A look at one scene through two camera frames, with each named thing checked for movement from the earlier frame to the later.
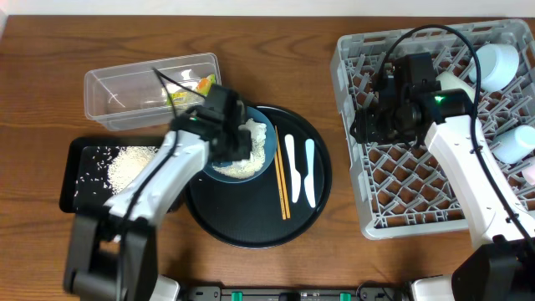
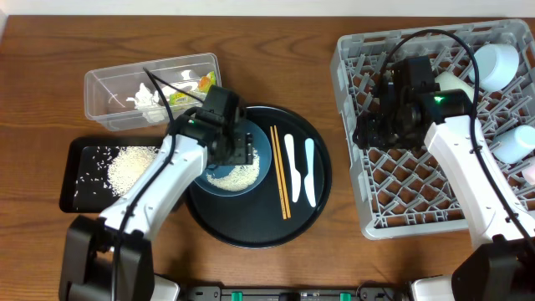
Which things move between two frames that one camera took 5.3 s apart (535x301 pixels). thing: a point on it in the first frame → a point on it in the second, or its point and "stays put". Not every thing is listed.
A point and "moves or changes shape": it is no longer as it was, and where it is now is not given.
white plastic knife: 296,177 stays put
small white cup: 515,144 stays put
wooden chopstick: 287,206 stays put
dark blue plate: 270,145 moves or changes shape
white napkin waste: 257,149 → 146,100
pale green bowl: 450,82 stays put
